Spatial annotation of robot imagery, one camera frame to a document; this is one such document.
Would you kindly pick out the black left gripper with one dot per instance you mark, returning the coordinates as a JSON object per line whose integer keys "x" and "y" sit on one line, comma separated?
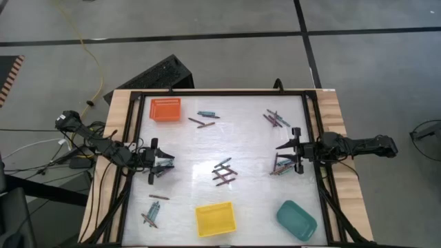
{"x": 148, "y": 160}

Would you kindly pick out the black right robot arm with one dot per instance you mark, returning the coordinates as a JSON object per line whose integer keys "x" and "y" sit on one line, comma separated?
{"x": 361, "y": 144}

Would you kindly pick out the black metal table frame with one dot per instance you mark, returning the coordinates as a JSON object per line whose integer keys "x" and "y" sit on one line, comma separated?
{"x": 224, "y": 92}

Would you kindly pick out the wooden table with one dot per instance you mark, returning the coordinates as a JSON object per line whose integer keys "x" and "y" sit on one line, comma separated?
{"x": 119, "y": 103}

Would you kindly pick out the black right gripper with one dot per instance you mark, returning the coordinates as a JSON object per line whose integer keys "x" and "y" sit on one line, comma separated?
{"x": 305, "y": 151}

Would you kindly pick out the black metal floor bar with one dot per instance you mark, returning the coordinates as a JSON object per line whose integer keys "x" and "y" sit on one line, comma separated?
{"x": 48, "y": 192}

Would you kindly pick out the orange plastic basket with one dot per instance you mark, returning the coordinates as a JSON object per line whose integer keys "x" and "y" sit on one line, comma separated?
{"x": 165, "y": 110}

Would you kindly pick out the yellow plastic basket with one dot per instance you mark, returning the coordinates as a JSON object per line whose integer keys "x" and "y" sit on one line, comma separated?
{"x": 215, "y": 220}

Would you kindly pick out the teal plastic tray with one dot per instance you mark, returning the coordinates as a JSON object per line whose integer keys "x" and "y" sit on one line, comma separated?
{"x": 296, "y": 220}

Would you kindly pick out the black orange striped mat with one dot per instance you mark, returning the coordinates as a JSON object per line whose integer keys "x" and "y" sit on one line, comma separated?
{"x": 7, "y": 69}

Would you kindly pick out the black power brick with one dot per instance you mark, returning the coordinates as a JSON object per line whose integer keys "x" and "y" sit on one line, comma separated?
{"x": 81, "y": 163}

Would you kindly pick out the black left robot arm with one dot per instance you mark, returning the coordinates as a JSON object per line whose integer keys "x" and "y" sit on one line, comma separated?
{"x": 103, "y": 146}

